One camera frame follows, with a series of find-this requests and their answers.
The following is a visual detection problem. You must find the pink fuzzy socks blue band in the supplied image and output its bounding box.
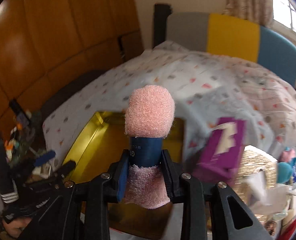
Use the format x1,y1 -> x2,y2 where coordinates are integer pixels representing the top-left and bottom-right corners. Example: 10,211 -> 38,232
124,85 -> 175,209

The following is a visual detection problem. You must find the person's left hand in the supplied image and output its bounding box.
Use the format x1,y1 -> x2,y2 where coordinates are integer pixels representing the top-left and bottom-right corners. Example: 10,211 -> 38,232
2,217 -> 32,238

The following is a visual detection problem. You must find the gold metal tin tray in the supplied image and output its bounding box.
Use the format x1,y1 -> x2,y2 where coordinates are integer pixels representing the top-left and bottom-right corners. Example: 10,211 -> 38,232
64,112 -> 172,239

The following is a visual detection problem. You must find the purple cardboard box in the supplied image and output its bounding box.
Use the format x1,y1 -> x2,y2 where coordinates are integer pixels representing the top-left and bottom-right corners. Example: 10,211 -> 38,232
192,117 -> 246,185

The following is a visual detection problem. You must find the teal plush toy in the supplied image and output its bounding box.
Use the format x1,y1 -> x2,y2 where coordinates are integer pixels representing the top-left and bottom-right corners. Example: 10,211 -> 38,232
277,157 -> 296,184

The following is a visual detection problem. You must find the patterned white tablecloth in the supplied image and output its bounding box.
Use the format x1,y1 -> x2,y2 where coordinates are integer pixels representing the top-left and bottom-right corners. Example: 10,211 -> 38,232
42,40 -> 296,240

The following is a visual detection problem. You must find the grey yellow blue sofa back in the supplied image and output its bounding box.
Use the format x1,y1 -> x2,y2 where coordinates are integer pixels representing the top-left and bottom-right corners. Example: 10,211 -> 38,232
166,12 -> 296,86

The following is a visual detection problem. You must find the black pillar behind sofa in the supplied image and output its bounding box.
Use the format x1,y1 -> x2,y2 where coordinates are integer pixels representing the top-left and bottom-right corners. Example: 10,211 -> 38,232
153,3 -> 172,48

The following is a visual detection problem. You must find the beige floral curtain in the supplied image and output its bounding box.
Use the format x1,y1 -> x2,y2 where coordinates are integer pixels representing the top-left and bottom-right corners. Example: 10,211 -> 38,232
223,0 -> 273,27

